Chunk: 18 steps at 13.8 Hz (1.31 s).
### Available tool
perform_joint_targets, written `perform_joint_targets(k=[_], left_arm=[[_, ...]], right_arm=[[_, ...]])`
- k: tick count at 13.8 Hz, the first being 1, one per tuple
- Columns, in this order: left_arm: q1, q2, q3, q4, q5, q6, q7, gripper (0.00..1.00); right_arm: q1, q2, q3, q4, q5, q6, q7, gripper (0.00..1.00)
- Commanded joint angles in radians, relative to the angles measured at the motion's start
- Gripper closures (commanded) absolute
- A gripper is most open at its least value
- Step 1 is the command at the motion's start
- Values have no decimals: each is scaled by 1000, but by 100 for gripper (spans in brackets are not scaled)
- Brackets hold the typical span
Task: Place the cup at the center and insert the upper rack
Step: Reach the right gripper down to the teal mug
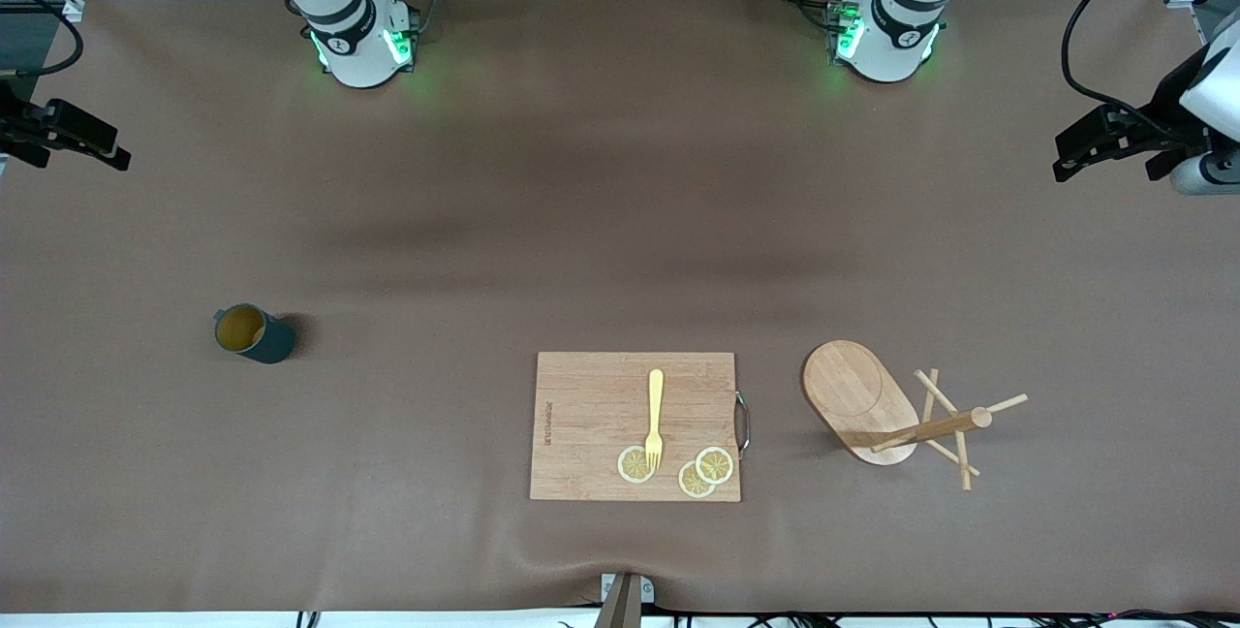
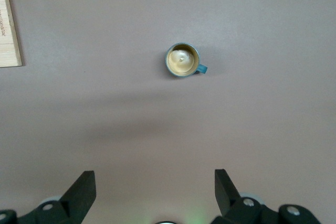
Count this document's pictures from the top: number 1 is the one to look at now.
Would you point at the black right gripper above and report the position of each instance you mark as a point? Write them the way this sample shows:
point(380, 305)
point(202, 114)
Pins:
point(21, 120)

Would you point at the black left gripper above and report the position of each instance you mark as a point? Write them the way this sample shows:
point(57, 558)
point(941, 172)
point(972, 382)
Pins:
point(1165, 110)

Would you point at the teal cup yellow inside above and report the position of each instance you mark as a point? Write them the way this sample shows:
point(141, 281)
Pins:
point(271, 342)

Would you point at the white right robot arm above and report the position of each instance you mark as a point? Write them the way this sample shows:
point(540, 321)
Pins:
point(358, 56)

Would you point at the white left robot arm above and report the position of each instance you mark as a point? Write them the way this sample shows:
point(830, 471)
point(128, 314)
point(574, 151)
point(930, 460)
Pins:
point(891, 47)

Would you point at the wooden cup rack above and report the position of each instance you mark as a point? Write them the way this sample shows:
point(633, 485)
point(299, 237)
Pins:
point(852, 391)

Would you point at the brown table mat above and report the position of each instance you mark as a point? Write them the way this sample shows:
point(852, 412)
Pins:
point(387, 221)

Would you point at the lemon slice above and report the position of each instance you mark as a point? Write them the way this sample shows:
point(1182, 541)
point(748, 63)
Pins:
point(630, 465)
point(690, 485)
point(715, 465)

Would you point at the yellow plastic fork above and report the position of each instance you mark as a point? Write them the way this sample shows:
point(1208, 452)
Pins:
point(656, 395)

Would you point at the wooden cutting board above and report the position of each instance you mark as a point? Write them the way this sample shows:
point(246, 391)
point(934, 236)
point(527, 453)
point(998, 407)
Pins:
point(591, 415)

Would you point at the metal table edge bracket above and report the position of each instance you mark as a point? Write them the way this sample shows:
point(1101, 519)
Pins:
point(625, 599)

